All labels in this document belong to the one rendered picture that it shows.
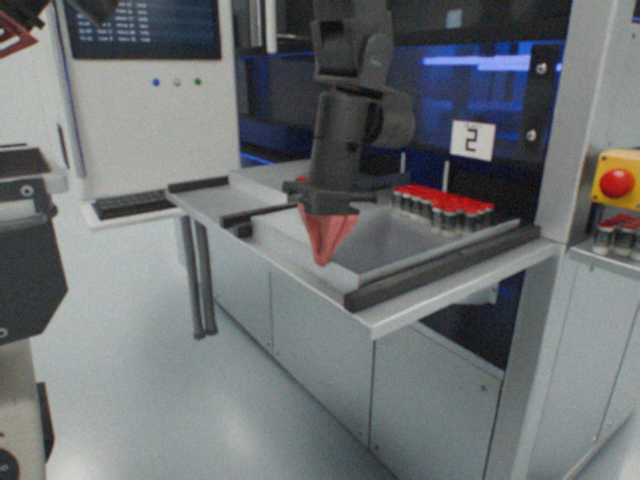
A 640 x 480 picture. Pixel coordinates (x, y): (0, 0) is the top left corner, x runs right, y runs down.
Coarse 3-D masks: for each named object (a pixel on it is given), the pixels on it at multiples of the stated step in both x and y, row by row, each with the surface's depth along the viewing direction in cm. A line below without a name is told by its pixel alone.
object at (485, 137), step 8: (456, 128) 78; (464, 128) 76; (472, 128) 75; (480, 128) 74; (488, 128) 73; (456, 136) 78; (464, 136) 77; (472, 136) 75; (480, 136) 74; (488, 136) 73; (456, 144) 79; (464, 144) 77; (472, 144) 76; (480, 144) 75; (488, 144) 73; (456, 152) 79; (464, 152) 78; (472, 152) 76; (480, 152) 75; (488, 152) 74
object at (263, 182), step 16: (304, 160) 112; (240, 176) 96; (256, 176) 105; (272, 176) 108; (288, 176) 109; (304, 176) 109; (368, 176) 109; (384, 176) 95; (400, 176) 98; (256, 192) 91; (272, 192) 85
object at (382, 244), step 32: (384, 192) 84; (256, 224) 67; (288, 224) 73; (384, 224) 75; (416, 224) 75; (512, 224) 67; (288, 256) 61; (352, 256) 62; (384, 256) 62; (416, 256) 54; (352, 288) 50
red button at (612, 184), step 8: (616, 168) 56; (608, 176) 56; (616, 176) 55; (624, 176) 55; (632, 176) 55; (600, 184) 57; (608, 184) 56; (616, 184) 56; (624, 184) 55; (632, 184) 55; (608, 192) 57; (616, 192) 56; (624, 192) 55
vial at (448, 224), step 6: (444, 210) 68; (450, 210) 67; (456, 210) 68; (444, 216) 68; (450, 216) 68; (444, 222) 68; (450, 222) 68; (444, 228) 69; (450, 228) 68; (444, 234) 69; (450, 234) 69
